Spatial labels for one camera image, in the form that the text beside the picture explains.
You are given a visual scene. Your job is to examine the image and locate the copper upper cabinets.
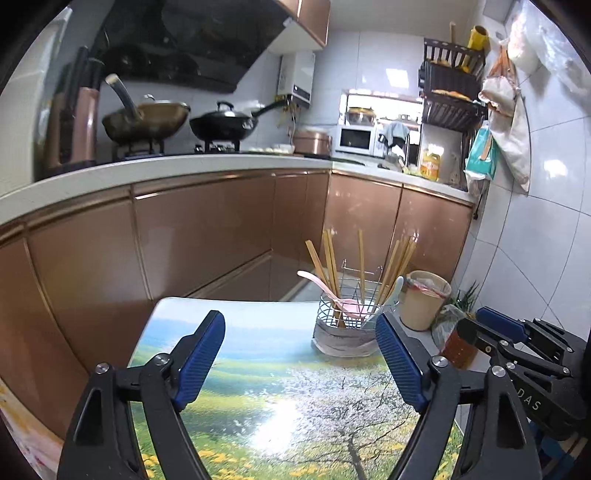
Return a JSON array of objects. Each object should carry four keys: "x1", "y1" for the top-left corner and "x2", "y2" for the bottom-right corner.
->
[{"x1": 277, "y1": 0, "x2": 332, "y2": 51}]

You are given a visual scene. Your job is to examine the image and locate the black range hood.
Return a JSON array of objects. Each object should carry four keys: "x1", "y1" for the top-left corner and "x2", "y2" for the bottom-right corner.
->
[{"x1": 88, "y1": 0, "x2": 296, "y2": 93}]

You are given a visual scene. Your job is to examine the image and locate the black wok with lid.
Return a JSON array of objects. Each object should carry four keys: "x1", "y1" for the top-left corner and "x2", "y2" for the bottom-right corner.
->
[{"x1": 189, "y1": 99, "x2": 286, "y2": 140}]

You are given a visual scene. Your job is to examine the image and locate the copper lower cabinets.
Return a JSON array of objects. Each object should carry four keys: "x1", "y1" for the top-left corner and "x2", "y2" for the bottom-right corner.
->
[{"x1": 0, "y1": 168, "x2": 474, "y2": 416}]

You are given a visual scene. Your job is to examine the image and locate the black wall rack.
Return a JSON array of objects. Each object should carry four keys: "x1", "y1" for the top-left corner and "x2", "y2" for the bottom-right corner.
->
[{"x1": 418, "y1": 38, "x2": 486, "y2": 134}]

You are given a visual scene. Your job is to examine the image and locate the white water heater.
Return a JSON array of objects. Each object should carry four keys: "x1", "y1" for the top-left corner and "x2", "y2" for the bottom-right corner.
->
[{"x1": 278, "y1": 52, "x2": 316, "y2": 103}]

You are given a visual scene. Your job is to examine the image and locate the white hanging plastic bag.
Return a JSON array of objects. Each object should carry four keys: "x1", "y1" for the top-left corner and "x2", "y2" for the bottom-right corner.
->
[{"x1": 487, "y1": 88, "x2": 533, "y2": 195}]

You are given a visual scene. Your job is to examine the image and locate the bronze wok with lid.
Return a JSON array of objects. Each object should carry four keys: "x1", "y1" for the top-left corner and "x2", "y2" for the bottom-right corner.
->
[{"x1": 102, "y1": 74, "x2": 191, "y2": 145}]

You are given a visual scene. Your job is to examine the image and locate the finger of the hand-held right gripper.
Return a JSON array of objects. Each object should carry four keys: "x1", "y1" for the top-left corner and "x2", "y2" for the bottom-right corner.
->
[
  {"x1": 477, "y1": 306, "x2": 579, "y2": 357},
  {"x1": 456, "y1": 317, "x2": 572, "y2": 380}
]

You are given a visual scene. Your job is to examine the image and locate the light blue plastic spoon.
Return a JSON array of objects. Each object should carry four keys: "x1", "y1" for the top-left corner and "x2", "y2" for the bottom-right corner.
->
[{"x1": 379, "y1": 275, "x2": 406, "y2": 319}]

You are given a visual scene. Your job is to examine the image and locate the crumpled clear plastic bag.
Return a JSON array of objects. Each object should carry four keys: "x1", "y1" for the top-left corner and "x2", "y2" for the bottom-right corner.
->
[{"x1": 431, "y1": 305, "x2": 465, "y2": 349}]

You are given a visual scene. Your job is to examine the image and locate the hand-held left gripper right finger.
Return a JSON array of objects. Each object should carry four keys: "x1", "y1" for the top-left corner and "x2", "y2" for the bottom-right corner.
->
[{"x1": 375, "y1": 313, "x2": 532, "y2": 480}]

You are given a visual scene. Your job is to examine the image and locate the pink plastic spoon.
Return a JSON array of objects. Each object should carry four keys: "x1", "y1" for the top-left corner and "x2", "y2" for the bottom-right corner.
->
[{"x1": 297, "y1": 270, "x2": 370, "y2": 320}]

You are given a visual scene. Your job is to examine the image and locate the wire utensil holder grey wrap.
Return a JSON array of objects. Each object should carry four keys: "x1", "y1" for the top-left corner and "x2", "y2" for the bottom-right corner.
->
[{"x1": 313, "y1": 260, "x2": 386, "y2": 357}]

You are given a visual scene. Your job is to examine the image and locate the kitchen window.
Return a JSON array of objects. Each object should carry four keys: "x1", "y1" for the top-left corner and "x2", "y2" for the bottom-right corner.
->
[{"x1": 342, "y1": 90, "x2": 423, "y2": 158}]

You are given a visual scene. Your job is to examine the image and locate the steel pot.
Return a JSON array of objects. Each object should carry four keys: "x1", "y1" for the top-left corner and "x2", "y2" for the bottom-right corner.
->
[{"x1": 346, "y1": 106, "x2": 376, "y2": 125}]

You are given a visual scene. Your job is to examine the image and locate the clear hanging plastic bag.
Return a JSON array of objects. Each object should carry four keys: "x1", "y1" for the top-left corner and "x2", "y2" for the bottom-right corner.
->
[{"x1": 505, "y1": 0, "x2": 591, "y2": 97}]

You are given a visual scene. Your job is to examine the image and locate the grey blue cloth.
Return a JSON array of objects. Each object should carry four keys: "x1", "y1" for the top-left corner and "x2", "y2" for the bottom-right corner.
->
[{"x1": 379, "y1": 121, "x2": 411, "y2": 146}]

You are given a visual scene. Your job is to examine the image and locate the black gas stove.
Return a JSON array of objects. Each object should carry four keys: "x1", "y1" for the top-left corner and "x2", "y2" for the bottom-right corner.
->
[{"x1": 111, "y1": 138, "x2": 245, "y2": 162}]

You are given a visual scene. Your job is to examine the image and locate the brown electric kettle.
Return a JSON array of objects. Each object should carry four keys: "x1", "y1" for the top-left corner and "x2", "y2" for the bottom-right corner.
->
[{"x1": 44, "y1": 46, "x2": 101, "y2": 174}]

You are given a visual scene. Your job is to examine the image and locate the rose gold rice cooker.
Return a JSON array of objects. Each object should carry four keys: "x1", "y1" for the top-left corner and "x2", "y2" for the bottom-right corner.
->
[{"x1": 293, "y1": 128, "x2": 333, "y2": 156}]

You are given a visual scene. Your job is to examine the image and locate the beige trash bin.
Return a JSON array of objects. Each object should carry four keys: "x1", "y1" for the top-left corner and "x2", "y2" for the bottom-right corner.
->
[{"x1": 398, "y1": 271, "x2": 453, "y2": 332}]

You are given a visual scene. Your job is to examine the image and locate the amber oil bottle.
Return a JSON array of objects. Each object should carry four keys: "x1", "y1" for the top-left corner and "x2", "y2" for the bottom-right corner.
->
[{"x1": 441, "y1": 318, "x2": 481, "y2": 370}]

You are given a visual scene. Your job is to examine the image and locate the copper cabinets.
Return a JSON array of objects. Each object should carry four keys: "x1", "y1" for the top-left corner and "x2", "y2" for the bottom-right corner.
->
[
  {"x1": 0, "y1": 168, "x2": 474, "y2": 416},
  {"x1": 277, "y1": 0, "x2": 332, "y2": 51}
]

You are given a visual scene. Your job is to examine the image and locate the orange white hanging bag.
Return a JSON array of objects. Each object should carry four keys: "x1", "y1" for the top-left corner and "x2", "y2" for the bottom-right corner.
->
[{"x1": 478, "y1": 44, "x2": 518, "y2": 112}]

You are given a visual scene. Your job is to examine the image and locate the white microwave oven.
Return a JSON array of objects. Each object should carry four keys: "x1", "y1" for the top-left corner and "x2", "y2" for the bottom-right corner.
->
[{"x1": 334, "y1": 124, "x2": 384, "y2": 155}]

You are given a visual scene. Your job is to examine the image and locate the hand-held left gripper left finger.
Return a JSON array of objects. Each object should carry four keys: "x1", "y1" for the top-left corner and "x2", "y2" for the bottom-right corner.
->
[{"x1": 56, "y1": 310, "x2": 227, "y2": 480}]

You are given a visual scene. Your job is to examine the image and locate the white kitchen countertop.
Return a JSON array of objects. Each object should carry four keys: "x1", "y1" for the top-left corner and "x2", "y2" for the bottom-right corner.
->
[{"x1": 0, "y1": 154, "x2": 478, "y2": 227}]

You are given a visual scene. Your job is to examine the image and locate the green leafy vegetable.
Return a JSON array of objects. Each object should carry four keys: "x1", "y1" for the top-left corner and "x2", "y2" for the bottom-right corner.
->
[{"x1": 450, "y1": 281, "x2": 481, "y2": 319}]

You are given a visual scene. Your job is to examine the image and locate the teal tissue pack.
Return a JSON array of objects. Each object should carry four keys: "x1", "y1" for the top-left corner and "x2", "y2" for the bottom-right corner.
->
[{"x1": 464, "y1": 122, "x2": 498, "y2": 182}]

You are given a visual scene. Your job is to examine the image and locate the group of wooden chopsticks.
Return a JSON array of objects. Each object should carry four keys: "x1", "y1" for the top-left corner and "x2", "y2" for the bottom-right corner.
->
[{"x1": 304, "y1": 228, "x2": 419, "y2": 329}]

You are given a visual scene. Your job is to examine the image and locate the yellow cooking oil jug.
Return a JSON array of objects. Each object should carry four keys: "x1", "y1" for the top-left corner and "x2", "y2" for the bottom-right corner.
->
[{"x1": 419, "y1": 144, "x2": 443, "y2": 181}]

